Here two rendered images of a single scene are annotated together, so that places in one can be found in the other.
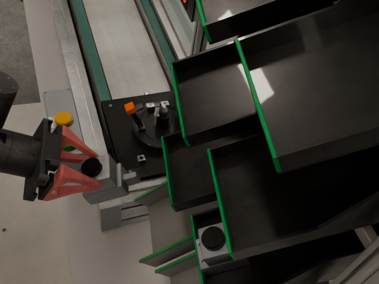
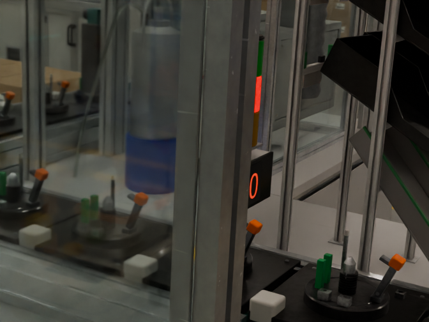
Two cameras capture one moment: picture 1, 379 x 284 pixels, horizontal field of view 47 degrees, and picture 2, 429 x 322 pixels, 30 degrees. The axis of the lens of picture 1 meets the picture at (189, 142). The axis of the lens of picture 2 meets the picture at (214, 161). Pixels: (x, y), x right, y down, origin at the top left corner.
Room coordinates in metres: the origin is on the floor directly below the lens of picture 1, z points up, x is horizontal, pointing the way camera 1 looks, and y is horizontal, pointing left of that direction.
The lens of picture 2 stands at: (1.53, 0.96, 1.55)
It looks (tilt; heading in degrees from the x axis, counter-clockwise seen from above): 16 degrees down; 237
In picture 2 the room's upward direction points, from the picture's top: 3 degrees clockwise
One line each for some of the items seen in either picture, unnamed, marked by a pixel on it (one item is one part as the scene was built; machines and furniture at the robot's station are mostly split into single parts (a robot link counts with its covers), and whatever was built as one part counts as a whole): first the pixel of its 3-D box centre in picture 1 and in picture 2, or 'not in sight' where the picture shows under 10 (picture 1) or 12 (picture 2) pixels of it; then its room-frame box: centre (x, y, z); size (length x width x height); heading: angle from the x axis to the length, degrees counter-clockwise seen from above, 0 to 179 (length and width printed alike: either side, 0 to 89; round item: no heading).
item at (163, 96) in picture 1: (161, 132); (345, 307); (0.66, 0.07, 0.96); 0.24 x 0.24 x 0.02; 27
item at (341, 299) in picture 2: (150, 106); (344, 300); (0.70, 0.11, 1.00); 0.02 x 0.01 x 0.02; 117
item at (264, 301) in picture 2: not in sight; (267, 308); (0.80, 0.03, 0.97); 0.05 x 0.05 x 0.04; 27
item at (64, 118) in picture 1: (63, 119); not in sight; (0.64, 0.30, 0.96); 0.04 x 0.04 x 0.02
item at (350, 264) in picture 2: (163, 110); (350, 264); (0.66, 0.07, 1.04); 0.02 x 0.02 x 0.03
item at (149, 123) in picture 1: (161, 127); (346, 296); (0.66, 0.07, 0.98); 0.14 x 0.14 x 0.02
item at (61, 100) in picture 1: (64, 128); not in sight; (0.64, 0.30, 0.93); 0.21 x 0.07 x 0.06; 27
